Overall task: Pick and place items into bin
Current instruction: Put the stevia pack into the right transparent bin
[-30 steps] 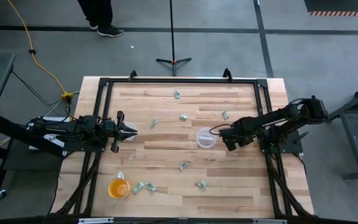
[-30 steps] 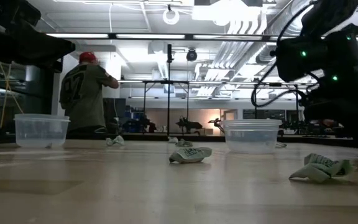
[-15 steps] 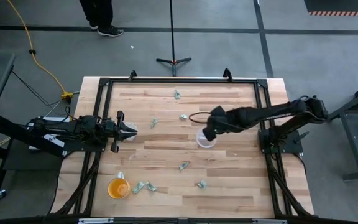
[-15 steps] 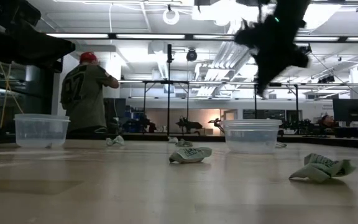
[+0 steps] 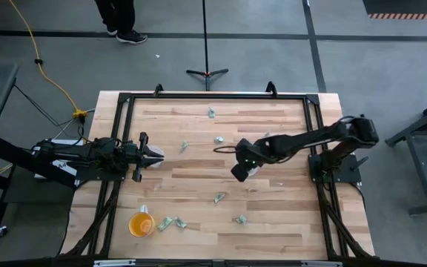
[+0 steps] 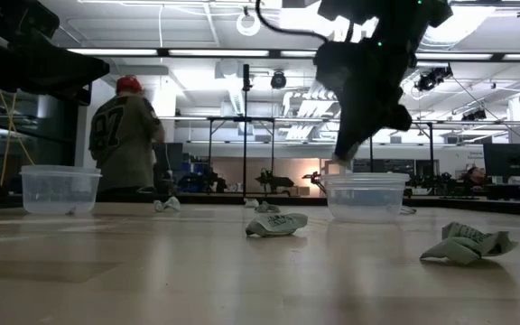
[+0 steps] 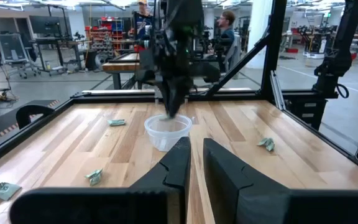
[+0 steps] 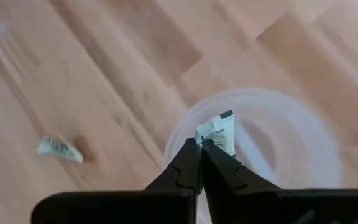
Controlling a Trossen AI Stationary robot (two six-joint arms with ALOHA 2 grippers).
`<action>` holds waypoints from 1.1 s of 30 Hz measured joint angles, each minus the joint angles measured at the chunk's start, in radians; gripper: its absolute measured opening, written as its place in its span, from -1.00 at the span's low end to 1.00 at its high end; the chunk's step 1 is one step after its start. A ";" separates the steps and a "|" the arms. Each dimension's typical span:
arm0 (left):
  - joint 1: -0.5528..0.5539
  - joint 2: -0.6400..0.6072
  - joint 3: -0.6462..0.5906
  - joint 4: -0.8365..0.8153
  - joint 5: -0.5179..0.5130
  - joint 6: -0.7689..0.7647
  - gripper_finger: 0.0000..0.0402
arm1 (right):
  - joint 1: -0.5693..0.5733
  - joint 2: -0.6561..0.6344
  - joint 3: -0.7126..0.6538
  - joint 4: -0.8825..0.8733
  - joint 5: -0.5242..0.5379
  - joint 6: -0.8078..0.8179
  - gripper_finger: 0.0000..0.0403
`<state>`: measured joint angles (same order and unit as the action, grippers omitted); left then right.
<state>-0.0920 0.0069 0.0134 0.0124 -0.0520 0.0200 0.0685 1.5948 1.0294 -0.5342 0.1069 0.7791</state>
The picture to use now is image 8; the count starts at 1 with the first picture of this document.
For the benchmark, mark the clear round plastic bin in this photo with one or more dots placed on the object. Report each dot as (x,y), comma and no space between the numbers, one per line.
(306,140)

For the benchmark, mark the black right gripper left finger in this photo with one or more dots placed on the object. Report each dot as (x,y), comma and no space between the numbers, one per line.
(179,177)

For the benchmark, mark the crumpled pale green packet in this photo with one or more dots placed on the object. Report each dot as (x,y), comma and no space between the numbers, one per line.
(59,149)

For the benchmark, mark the white printed sachet packet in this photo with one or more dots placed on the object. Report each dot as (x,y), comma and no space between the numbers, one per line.
(217,127)

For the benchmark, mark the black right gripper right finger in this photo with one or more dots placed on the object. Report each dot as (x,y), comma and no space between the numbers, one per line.
(228,183)

